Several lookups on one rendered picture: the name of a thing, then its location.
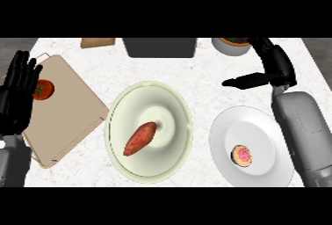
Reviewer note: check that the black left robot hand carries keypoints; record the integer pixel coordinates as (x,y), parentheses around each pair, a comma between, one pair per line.
(17,96)

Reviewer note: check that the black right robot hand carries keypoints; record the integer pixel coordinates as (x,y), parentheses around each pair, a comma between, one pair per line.
(272,68)

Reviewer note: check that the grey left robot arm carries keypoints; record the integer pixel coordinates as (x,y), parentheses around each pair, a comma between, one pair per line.
(13,164)

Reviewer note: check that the white bowl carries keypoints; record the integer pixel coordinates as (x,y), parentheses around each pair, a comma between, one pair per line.
(252,146)

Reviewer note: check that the orange sweet potato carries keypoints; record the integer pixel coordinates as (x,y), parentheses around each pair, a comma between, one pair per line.
(140,139)

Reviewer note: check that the pale green plate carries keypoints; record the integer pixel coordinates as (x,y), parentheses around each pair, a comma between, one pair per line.
(150,132)

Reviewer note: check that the red tomato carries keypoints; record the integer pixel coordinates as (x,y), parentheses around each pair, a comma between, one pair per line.
(45,90)

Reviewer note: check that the beige cutting board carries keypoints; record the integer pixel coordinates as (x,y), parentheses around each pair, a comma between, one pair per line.
(66,114)

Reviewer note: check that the brown wooden block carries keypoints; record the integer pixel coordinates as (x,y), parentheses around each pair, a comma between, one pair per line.
(98,42)

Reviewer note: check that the dark grey box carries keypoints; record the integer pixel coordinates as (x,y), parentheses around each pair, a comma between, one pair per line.
(160,47)

